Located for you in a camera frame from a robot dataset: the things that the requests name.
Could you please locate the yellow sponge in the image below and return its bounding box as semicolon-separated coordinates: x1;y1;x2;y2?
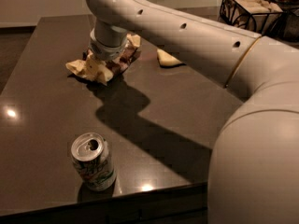
157;49;182;67

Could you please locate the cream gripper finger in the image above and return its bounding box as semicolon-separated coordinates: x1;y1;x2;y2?
86;55;98;80

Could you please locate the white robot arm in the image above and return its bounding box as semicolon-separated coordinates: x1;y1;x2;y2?
86;0;299;224

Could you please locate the dark cabinet drawer front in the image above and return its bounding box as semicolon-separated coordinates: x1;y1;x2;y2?
0;183;208;224

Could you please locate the green white 7up can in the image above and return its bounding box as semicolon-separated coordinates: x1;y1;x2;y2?
71;133;116;191

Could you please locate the white napkin stack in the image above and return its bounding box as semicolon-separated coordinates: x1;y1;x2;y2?
227;0;283;33

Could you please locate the black wire napkin basket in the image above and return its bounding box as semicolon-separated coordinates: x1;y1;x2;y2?
219;0;286;37

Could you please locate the brown sea salt chip bag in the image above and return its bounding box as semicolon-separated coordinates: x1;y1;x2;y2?
65;35;141;85

